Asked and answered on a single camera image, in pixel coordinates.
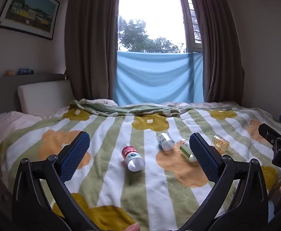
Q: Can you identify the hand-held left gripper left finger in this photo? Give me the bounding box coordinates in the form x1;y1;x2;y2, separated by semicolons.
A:
12;131;100;231

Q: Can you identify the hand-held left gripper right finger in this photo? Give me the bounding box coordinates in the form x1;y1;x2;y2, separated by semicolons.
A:
179;132;269;231

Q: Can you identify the yellow clear cup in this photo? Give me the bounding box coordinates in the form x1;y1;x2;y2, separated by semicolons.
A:
212;134;230;155

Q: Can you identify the red label clear cup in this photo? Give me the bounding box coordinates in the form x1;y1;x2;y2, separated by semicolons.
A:
121;143;146;172

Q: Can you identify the person's left hand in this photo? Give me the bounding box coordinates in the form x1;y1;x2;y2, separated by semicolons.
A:
119;222;141;231

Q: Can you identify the green label white bottle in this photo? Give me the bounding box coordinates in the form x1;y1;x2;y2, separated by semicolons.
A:
179;139;198;162

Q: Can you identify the white grey label bottle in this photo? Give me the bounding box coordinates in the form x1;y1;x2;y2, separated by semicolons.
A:
157;132;176;151

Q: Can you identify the white pillow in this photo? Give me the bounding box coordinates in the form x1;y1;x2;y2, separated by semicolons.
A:
17;80;76;117

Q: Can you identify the white bed sheet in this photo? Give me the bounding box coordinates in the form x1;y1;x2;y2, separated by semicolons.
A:
0;105;71;151

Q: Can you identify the striped flower print blanket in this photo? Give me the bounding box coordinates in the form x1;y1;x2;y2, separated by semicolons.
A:
0;98;281;231

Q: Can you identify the light blue cloth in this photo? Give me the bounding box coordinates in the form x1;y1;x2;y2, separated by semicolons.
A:
113;51;205;107

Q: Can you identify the brown curtain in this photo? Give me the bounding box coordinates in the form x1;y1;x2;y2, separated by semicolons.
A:
186;0;246;107
64;0;121;102

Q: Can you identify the grey headboard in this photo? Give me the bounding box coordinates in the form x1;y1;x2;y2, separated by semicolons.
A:
0;73;71;137

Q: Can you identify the tree outside window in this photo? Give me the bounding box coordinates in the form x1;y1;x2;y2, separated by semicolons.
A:
118;15;187;53

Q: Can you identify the open window frame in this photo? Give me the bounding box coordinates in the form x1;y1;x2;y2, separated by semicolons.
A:
177;0;203;54

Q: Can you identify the framed wall picture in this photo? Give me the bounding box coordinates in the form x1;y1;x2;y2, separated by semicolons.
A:
0;0;60;41

